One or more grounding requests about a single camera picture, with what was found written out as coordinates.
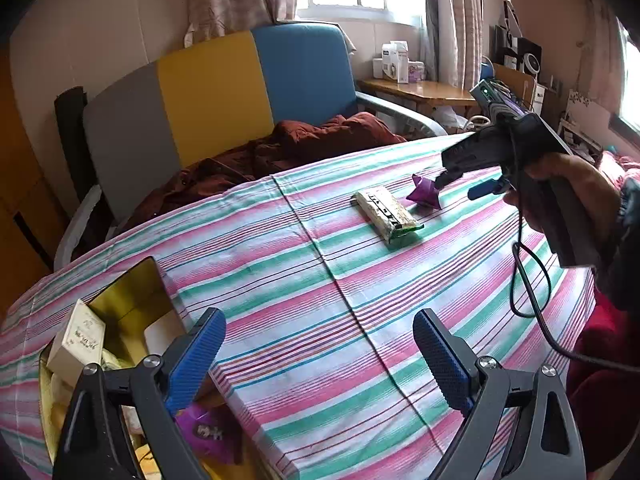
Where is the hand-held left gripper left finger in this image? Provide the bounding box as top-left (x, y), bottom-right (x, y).
top-left (52, 307), bottom-right (227, 480)

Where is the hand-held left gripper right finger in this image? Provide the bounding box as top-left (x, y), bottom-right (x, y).
top-left (412, 309), bottom-right (587, 480)

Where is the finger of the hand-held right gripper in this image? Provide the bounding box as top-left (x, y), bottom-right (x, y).
top-left (467, 180), bottom-right (511, 200)
top-left (440, 127), bottom-right (506, 187)

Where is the purple foil wrapper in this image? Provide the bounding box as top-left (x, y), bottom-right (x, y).
top-left (406, 172), bottom-right (444, 211)

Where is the purple printed packet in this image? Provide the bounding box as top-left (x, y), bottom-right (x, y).
top-left (175, 402), bottom-right (241, 466)

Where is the gold metal tin box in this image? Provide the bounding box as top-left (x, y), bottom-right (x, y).
top-left (39, 256), bottom-right (242, 480)

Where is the large cream carton box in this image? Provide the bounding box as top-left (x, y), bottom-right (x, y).
top-left (46, 299), bottom-right (107, 376)

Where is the person's right forearm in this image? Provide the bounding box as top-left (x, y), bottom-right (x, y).
top-left (595, 170), bottom-right (640, 312)

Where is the person's right hand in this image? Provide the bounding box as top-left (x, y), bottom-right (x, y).
top-left (502, 152), bottom-right (626, 263)

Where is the cardboard box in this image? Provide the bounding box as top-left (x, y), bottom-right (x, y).
top-left (492, 62), bottom-right (536, 109)

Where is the floral picture card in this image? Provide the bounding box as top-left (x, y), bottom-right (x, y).
top-left (560, 89), bottom-right (606, 151)

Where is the black and white fan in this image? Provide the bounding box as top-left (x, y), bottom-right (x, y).
top-left (517, 40), bottom-right (544, 76)

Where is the wooden bedside desk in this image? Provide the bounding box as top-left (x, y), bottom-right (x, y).
top-left (357, 77), bottom-right (479, 121)

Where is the white carton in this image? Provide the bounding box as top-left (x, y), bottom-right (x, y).
top-left (381, 41), bottom-right (411, 84)

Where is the dark red blanket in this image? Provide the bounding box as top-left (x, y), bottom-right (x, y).
top-left (107, 112), bottom-right (409, 236)

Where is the person's red clothing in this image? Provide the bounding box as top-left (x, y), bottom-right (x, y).
top-left (567, 290), bottom-right (640, 472)

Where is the orange wooden wardrobe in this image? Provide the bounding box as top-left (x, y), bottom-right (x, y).
top-left (0, 50), bottom-right (71, 311)

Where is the grey bed rail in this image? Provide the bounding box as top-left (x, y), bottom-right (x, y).
top-left (356, 91), bottom-right (449, 137)

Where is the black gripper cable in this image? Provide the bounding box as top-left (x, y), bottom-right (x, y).
top-left (510, 200), bottom-right (640, 374)

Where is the white bed rail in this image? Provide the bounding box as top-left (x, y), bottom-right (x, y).
top-left (52, 185), bottom-right (104, 271)

